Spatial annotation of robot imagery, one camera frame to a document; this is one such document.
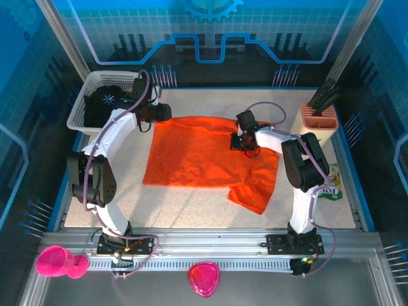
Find pink goblet cup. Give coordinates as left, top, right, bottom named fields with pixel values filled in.
left=35, top=244, right=89, bottom=280

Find orange t-shirt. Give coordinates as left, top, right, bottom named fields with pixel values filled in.
left=142, top=116, right=280, bottom=215

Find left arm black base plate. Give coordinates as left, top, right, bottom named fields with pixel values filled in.
left=96, top=235, right=156, bottom=256

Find black controller board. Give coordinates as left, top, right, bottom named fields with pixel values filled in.
left=110, top=251, right=135, bottom=269
left=291, top=256, right=319, bottom=276

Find black t-shirt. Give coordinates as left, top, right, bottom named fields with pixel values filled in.
left=83, top=85, right=129, bottom=128

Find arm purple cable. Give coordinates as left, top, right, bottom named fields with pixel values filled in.
left=82, top=69, right=160, bottom=280
left=245, top=101, right=337, bottom=278

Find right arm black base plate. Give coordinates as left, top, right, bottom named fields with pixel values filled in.
left=266, top=234, right=325, bottom=256

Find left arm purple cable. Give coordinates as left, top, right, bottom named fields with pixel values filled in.
left=82, top=69, right=160, bottom=280

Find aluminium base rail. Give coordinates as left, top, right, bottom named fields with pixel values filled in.
left=41, top=226, right=382, bottom=258

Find white knife block pink top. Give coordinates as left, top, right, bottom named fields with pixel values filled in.
left=288, top=103, right=339, bottom=148

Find grey slotted cable duct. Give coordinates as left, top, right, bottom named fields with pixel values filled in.
left=87, top=257, right=295, bottom=272

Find white plastic basket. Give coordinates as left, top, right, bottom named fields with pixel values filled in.
left=66, top=70, right=143, bottom=133

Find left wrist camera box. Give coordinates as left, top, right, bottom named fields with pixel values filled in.
left=149, top=85, right=164, bottom=106

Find aluminium frame post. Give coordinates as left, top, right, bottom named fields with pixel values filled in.
left=34, top=0, right=92, bottom=82
left=326, top=0, right=385, bottom=89

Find green snack packet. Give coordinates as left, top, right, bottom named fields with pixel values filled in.
left=314, top=163, right=344, bottom=202

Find pink heart-shaped bowl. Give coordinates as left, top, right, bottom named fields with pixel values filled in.
left=187, top=261, right=221, bottom=298

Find black-handled knife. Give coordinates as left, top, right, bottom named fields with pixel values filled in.
left=314, top=95, right=339, bottom=116
left=312, top=85, right=340, bottom=112
left=309, top=78, right=335, bottom=108

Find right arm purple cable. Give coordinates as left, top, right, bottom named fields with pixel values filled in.
left=245, top=101, right=337, bottom=278

